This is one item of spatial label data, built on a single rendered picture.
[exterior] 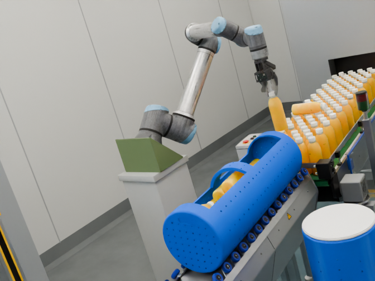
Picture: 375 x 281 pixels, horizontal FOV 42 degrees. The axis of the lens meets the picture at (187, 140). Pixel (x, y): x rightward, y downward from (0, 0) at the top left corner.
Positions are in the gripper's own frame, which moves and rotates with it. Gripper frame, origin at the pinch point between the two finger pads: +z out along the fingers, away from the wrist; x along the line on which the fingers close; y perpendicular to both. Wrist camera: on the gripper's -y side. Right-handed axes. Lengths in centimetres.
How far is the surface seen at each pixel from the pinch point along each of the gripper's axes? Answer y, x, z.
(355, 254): 80, 55, 47
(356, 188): -3, 32, 59
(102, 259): -34, -223, 132
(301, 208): 25, 12, 56
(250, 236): 73, 9, 44
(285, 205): 36, 9, 48
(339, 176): -11, 21, 55
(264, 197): 59, 13, 33
